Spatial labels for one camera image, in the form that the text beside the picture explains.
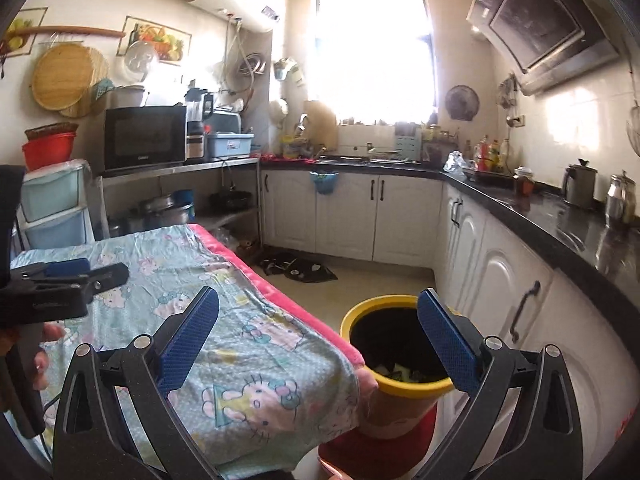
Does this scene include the yellow rimmed bin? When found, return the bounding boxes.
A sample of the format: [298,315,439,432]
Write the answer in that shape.
[340,295,458,438]

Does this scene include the pale blue drawer unit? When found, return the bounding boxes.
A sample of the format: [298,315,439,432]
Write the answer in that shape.
[17,158,96,251]

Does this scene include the red stool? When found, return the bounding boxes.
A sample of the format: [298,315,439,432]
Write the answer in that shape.
[317,400,441,480]

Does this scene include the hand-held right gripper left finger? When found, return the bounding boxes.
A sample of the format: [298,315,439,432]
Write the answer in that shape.
[51,286,221,480]

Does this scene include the dark floor mat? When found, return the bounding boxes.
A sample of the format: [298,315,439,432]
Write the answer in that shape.
[257,255,338,283]

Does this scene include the framed lemon picture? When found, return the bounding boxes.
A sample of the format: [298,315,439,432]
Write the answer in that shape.
[0,7,48,58]

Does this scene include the wire mesh strainer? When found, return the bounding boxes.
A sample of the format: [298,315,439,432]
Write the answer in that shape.
[625,102,640,158]

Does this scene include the coiled hose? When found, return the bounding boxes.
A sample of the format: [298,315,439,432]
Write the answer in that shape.
[235,52,266,78]

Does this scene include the black microwave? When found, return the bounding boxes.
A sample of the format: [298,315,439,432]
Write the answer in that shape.
[103,105,188,172]

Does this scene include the black wok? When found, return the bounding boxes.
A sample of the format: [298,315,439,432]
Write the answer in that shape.
[209,190,253,209]

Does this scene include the wooden cutting board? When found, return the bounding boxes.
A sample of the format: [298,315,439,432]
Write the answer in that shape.
[303,101,338,147]

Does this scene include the brown woven basket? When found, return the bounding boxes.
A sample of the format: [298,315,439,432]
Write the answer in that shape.
[25,122,80,142]

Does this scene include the blue hanging bin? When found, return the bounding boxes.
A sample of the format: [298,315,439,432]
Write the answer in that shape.
[308,171,340,196]

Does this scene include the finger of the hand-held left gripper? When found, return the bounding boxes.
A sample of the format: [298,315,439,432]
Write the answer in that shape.
[22,258,92,281]
[10,262,130,306]

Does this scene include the hanging kitchen utensils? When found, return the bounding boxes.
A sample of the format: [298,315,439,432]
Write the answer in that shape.
[497,75,518,126]

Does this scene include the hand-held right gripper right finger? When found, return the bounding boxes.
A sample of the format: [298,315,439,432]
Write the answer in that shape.
[415,288,586,480]

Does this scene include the cat print blue blanket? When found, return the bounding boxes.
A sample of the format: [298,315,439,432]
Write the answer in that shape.
[10,224,371,480]

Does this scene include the black dish rack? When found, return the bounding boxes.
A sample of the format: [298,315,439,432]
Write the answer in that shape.
[420,130,458,163]

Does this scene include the black range hood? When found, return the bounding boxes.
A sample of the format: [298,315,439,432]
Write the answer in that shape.
[466,0,623,96]

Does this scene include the person's left hand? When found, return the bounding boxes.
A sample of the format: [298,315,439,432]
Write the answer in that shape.
[32,323,66,392]

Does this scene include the wooden rolling pin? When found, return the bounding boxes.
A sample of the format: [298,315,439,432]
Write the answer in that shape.
[7,25,126,41]

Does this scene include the mint drawer organizer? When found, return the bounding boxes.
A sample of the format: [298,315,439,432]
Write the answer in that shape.
[395,122,421,153]

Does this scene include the clear plastic bag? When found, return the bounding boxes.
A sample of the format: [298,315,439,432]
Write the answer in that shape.
[442,151,468,176]

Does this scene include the dark steel kettle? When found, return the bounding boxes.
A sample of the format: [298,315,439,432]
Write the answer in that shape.
[562,159,598,210]

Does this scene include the grey blue dish bin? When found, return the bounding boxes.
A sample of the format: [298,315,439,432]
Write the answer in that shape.
[206,131,255,158]

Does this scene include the red plastic basin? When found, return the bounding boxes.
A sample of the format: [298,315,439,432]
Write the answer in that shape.
[21,132,78,171]

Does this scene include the white kitchen cabinets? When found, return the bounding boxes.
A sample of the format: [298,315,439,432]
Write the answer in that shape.
[260,165,640,480]

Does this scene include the round bamboo tray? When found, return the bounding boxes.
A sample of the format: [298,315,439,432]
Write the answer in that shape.
[60,50,111,118]
[31,42,96,111]

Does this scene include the clear plastic lid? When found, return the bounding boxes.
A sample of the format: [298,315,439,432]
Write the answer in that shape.
[124,40,160,83]

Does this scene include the small wall fan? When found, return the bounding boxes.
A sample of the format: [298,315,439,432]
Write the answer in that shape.
[445,85,481,122]

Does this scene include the steel shelf rack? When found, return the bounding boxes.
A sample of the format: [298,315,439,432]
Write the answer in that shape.
[97,157,263,261]

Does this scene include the shiny steel pitcher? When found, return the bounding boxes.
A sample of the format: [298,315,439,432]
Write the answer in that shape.
[605,170,638,226]

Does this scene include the steel pot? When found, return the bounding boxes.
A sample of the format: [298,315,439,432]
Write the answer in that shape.
[127,195,196,233]

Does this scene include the brown glass jar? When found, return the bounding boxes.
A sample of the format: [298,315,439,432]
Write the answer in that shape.
[512,166,536,198]

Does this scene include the black kitchen countertop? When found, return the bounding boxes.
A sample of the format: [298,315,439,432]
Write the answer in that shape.
[260,155,640,306]

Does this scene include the kitchen window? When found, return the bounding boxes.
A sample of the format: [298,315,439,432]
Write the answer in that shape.
[312,0,438,126]

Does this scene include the framed fruit picture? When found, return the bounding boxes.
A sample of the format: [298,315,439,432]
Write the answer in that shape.
[116,16,192,66]

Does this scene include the cluster of condiment bottles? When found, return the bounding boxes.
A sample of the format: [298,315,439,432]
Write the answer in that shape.
[465,135,513,173]

